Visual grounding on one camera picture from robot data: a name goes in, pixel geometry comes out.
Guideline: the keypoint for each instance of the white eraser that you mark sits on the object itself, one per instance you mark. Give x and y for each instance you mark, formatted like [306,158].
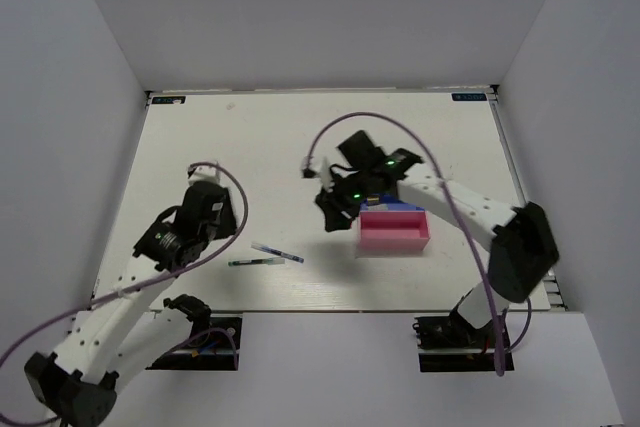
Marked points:
[377,207]

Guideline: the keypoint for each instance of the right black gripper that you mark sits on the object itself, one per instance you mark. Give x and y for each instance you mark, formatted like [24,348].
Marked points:
[332,207]

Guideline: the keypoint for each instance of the left blue table label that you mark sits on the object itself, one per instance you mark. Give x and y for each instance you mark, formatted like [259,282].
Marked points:
[168,100]

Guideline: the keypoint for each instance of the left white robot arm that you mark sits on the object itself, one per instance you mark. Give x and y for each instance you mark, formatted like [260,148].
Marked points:
[81,379]

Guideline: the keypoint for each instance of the dark blue tray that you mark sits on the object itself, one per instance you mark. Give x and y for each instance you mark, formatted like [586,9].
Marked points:
[394,205]

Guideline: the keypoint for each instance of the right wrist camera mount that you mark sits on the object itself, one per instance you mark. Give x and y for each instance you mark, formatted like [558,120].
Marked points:
[312,168]

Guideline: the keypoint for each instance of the right blue table label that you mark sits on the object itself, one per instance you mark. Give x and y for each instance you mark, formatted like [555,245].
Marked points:
[469,97]

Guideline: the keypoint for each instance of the pink tray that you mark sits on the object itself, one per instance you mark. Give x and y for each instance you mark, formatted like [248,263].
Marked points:
[393,232]

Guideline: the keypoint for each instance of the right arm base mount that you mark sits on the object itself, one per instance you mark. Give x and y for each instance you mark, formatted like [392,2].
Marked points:
[441,349]

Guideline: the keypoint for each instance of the blue table label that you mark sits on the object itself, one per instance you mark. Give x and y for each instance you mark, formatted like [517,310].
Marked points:
[168,100]
[469,97]

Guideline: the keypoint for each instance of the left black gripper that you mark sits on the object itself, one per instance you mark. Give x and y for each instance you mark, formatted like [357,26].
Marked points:
[229,226]

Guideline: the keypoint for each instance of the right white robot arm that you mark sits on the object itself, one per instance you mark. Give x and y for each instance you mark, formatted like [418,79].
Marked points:
[518,239]

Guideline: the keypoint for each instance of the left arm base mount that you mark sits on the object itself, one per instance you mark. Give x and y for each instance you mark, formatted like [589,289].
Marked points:
[217,351]

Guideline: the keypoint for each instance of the blue pen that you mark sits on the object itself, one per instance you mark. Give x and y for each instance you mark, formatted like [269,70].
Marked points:
[277,252]

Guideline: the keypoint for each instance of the green pen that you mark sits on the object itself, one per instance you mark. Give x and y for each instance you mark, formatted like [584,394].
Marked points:
[260,261]

